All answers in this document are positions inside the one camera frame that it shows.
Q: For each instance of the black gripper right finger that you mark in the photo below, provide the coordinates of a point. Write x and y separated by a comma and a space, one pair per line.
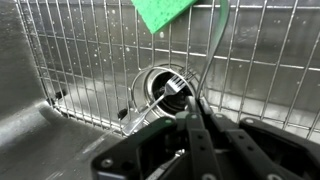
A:
260, 150

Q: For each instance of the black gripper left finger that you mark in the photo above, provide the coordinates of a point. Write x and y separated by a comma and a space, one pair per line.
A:
156, 150

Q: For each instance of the long silver fork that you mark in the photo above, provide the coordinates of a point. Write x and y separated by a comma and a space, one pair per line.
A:
216, 36

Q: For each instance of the short silver fork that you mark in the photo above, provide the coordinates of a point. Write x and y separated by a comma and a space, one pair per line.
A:
136, 121

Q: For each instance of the round metal sink drain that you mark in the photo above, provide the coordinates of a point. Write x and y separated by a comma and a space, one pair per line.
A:
143, 86

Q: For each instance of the stainless steel sink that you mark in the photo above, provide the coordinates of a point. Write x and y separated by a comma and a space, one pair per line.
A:
50, 143

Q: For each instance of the green sponge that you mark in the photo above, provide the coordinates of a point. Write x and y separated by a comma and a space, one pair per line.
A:
160, 13

